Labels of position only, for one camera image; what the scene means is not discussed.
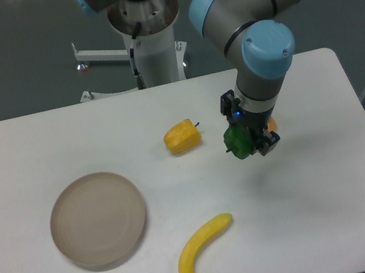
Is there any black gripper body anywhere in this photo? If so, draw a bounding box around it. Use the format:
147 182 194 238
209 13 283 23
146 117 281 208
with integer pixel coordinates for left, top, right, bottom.
230 107 274 130

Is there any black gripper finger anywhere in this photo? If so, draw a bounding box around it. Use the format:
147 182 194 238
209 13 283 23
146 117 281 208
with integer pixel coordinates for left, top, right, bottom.
220 90 241 124
250 128 280 156

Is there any green pepper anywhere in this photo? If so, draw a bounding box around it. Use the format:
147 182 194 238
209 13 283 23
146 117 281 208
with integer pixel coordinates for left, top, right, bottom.
223 124 254 160

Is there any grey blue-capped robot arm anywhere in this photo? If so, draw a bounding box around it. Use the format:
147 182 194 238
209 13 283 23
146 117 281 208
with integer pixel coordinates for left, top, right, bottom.
75 0 301 160

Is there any yellow pepper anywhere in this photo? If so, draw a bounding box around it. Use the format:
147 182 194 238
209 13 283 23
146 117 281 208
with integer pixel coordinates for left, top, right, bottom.
163 119 202 155

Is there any beige round plate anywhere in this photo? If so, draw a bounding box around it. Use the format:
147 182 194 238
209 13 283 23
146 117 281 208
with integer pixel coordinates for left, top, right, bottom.
50 172 147 272

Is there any orange fruit behind gripper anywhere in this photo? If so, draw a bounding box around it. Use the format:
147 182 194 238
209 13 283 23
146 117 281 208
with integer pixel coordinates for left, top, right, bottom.
268 117 278 131

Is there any yellow banana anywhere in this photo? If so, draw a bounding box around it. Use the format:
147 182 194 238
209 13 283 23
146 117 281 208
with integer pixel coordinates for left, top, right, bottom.
178 213 233 273

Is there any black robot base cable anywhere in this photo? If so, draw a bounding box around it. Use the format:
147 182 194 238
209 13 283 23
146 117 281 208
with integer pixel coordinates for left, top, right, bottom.
124 21 152 91

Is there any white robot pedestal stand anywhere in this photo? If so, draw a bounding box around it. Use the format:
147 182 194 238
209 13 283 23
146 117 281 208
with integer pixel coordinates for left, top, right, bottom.
71 0 187 90

